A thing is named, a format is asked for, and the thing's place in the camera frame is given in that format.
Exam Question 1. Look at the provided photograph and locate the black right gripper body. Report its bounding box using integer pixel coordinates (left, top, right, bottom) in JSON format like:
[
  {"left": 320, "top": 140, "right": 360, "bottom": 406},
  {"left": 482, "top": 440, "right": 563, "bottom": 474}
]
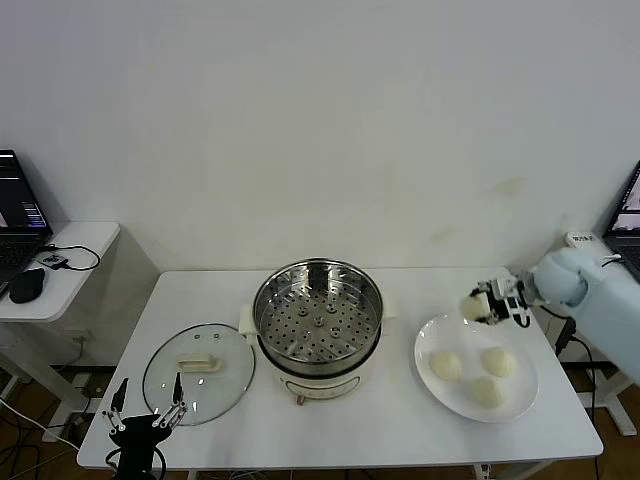
[{"left": 492, "top": 282, "right": 532, "bottom": 320}]

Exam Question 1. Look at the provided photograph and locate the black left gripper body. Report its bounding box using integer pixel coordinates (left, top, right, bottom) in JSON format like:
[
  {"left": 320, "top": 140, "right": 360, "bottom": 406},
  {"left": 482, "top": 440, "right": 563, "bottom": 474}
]
[{"left": 108, "top": 414, "right": 172, "bottom": 466}]

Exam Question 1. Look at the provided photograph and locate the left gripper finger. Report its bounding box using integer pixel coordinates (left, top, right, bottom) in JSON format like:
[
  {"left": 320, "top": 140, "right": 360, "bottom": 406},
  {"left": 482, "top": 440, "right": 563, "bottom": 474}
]
[
  {"left": 102, "top": 377, "right": 130, "bottom": 435},
  {"left": 152, "top": 372, "right": 189, "bottom": 429}
]

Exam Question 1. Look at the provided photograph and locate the white steamed baozi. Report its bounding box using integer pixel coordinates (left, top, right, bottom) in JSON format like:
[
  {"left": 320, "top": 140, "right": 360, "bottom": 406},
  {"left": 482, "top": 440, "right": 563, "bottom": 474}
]
[
  {"left": 480, "top": 347, "right": 518, "bottom": 378},
  {"left": 459, "top": 292, "right": 494, "bottom": 324},
  {"left": 469, "top": 375, "right": 508, "bottom": 410},
  {"left": 428, "top": 350, "right": 464, "bottom": 382}
]

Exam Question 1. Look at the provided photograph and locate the round glass lid cream handle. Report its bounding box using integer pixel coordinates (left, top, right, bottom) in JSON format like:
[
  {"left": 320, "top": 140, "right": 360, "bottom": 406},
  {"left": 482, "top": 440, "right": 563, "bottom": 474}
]
[{"left": 142, "top": 322, "right": 257, "bottom": 427}]

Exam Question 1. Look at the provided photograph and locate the stainless steel steamer basket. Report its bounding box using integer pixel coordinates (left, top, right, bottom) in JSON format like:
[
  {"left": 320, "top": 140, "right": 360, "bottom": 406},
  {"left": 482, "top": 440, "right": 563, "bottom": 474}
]
[{"left": 251, "top": 258, "right": 385, "bottom": 376}]

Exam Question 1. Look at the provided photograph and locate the white round plate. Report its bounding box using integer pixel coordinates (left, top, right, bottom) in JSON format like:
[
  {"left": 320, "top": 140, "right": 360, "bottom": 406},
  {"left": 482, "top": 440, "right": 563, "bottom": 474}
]
[{"left": 413, "top": 313, "right": 540, "bottom": 425}]

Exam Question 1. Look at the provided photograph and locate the dark grey laptop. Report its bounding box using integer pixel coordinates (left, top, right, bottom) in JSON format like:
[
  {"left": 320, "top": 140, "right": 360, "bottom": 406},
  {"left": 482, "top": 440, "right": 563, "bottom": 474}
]
[{"left": 602, "top": 160, "right": 640, "bottom": 279}]

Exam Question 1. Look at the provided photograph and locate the cream electric cooker base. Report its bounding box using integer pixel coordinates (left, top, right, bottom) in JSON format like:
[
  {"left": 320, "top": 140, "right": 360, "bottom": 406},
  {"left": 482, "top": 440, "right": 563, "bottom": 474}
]
[{"left": 238, "top": 292, "right": 400, "bottom": 409}]

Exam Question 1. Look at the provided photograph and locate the black computer mouse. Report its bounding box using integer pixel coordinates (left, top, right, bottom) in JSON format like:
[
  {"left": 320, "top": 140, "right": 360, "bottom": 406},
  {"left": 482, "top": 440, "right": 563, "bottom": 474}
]
[{"left": 8, "top": 267, "right": 46, "bottom": 304}]

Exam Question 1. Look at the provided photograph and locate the black laptop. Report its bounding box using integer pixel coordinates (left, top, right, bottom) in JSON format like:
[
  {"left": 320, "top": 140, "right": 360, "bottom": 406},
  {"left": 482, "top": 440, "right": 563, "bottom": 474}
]
[{"left": 0, "top": 148, "right": 54, "bottom": 285}]

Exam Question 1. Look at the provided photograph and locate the white floor cable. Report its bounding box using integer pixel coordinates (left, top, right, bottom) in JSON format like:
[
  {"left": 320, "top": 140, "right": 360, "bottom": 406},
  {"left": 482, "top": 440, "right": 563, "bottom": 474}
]
[{"left": 0, "top": 397, "right": 71, "bottom": 444}]

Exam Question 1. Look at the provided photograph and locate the thin black device cable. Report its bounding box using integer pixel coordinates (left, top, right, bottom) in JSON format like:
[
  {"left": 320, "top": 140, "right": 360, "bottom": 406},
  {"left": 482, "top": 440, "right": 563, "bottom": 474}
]
[{"left": 42, "top": 243, "right": 101, "bottom": 273}]

